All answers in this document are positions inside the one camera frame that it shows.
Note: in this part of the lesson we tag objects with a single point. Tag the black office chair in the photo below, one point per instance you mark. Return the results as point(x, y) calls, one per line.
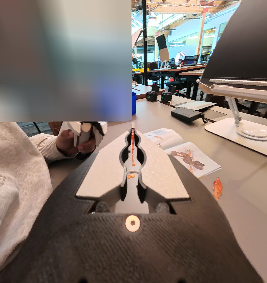
point(175, 85)

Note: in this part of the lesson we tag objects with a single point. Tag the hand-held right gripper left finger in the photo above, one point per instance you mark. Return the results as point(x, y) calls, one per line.
point(102, 174)

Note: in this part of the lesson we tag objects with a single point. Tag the black pole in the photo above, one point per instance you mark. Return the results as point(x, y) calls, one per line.
point(144, 44)

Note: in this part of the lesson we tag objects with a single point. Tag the background wooden desk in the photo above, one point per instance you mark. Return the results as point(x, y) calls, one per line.
point(177, 68)

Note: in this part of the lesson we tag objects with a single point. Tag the black charger block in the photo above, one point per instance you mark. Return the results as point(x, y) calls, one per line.
point(151, 96)
point(166, 96)

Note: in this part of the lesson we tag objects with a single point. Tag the person's left hand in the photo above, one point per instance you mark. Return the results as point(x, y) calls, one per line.
point(67, 141)

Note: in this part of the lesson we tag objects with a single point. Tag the black flat device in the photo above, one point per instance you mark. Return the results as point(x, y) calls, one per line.
point(185, 113)

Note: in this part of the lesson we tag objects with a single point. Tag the person's left forearm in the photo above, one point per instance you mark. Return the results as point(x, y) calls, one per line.
point(47, 146)

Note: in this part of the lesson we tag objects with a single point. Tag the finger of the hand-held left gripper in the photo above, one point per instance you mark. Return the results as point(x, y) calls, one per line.
point(102, 130)
point(74, 127)

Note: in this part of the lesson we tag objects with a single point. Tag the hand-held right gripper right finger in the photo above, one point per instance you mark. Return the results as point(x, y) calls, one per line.
point(163, 174)

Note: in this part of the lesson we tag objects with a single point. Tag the small white lego bar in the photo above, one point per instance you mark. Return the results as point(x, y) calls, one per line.
point(132, 125)

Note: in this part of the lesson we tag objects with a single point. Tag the silver laptop stand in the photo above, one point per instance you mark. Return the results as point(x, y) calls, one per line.
point(242, 110)

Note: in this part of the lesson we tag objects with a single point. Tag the grey zip hoodie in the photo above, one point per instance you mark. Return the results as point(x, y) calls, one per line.
point(14, 188)

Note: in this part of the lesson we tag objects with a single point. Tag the black laptop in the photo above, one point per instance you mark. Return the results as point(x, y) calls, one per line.
point(246, 44)

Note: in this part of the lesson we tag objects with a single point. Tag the black and tan panel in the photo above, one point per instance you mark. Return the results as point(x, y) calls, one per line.
point(162, 47)

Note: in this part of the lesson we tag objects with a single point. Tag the white flat sheet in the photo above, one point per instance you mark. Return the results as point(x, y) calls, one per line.
point(197, 105)

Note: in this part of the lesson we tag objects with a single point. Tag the blue plastic bin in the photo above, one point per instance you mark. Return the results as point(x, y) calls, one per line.
point(133, 102)

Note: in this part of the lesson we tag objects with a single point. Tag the lego instruction booklet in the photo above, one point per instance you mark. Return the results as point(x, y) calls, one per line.
point(186, 152)

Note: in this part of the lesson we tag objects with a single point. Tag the transparent orange lego flame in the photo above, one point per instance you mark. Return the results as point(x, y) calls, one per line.
point(217, 188)
point(132, 143)

